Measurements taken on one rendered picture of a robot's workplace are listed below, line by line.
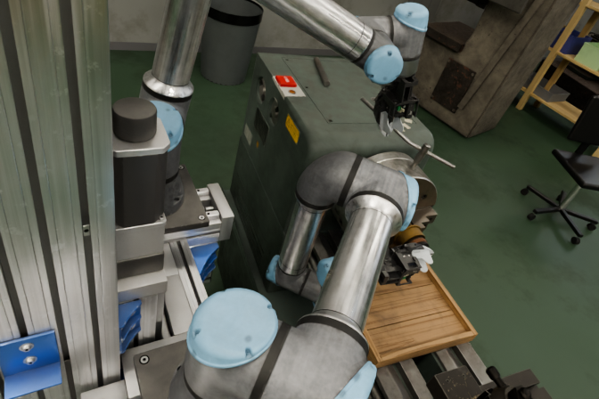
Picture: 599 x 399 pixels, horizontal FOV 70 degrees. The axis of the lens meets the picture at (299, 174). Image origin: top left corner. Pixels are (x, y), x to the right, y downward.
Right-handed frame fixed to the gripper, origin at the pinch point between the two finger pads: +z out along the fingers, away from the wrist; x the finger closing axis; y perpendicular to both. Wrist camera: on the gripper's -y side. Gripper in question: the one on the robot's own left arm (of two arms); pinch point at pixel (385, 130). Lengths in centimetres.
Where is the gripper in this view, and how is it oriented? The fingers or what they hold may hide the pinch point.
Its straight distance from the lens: 122.1
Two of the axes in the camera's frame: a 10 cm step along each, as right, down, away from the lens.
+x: 9.4, -2.4, 2.6
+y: 3.5, 6.4, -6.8
